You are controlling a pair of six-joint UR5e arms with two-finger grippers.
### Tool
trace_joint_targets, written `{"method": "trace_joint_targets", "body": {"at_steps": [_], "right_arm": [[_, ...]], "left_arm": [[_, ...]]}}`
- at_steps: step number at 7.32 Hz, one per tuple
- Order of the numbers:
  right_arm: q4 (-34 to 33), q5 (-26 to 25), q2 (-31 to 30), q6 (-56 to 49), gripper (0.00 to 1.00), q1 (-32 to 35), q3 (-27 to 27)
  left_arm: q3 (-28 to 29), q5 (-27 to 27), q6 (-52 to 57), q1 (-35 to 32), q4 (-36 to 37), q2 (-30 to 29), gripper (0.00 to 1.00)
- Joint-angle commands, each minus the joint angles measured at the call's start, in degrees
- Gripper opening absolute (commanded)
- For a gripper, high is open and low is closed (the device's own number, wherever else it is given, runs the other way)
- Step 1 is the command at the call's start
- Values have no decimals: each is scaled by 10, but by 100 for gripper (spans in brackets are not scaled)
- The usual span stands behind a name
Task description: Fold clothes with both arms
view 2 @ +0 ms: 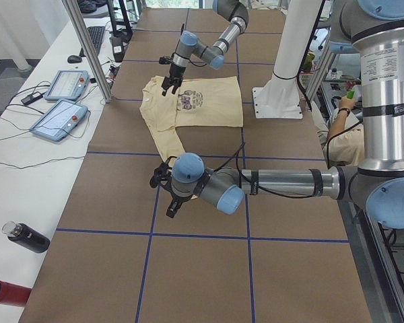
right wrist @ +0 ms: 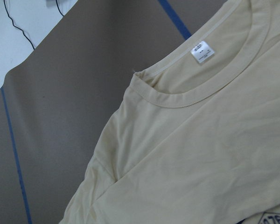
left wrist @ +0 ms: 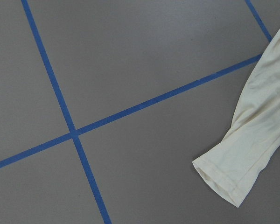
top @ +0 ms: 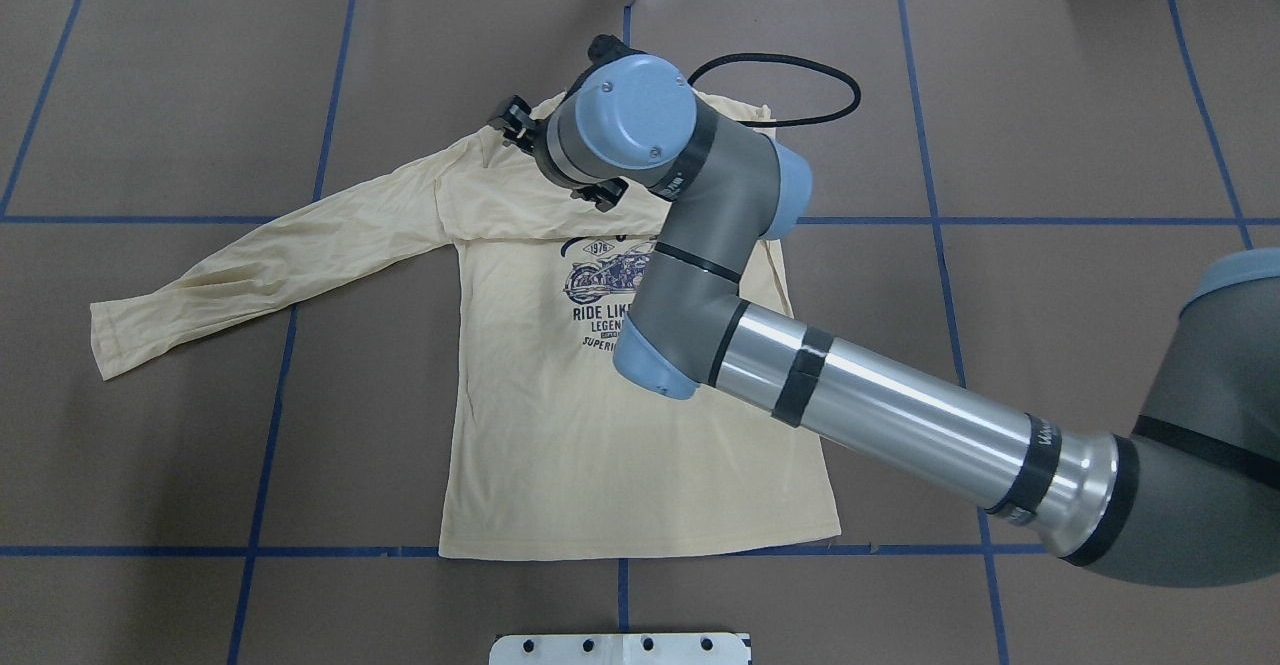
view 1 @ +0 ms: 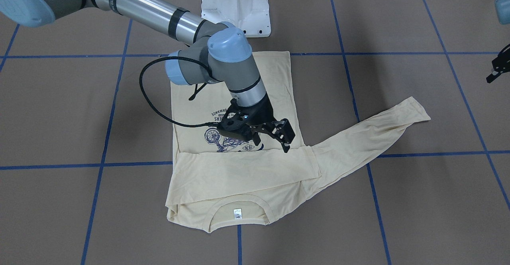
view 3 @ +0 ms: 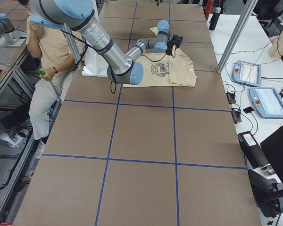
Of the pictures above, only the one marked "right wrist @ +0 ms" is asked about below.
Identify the cream long-sleeve graphic shirt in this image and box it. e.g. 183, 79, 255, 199
61, 0, 280, 224

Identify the blue tape line lengthwise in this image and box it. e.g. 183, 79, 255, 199
158, 0, 192, 40

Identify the blue tape line crosswise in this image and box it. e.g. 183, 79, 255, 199
0, 87, 33, 224

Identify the thin black wall cable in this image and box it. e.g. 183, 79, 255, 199
3, 0, 35, 50

